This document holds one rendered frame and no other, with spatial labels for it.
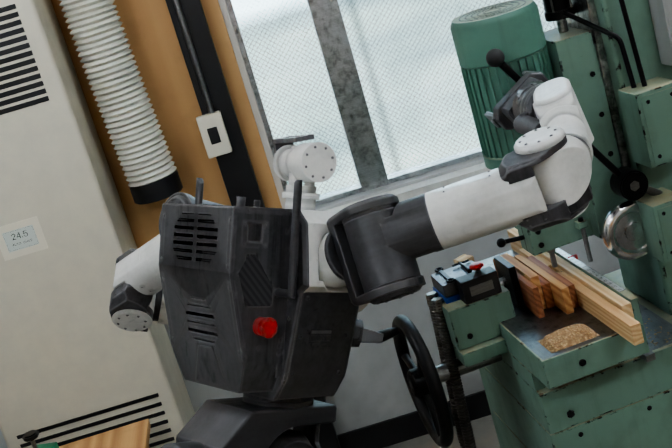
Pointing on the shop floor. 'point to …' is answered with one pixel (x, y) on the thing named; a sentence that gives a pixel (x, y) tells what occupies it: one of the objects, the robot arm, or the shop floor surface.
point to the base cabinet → (537, 437)
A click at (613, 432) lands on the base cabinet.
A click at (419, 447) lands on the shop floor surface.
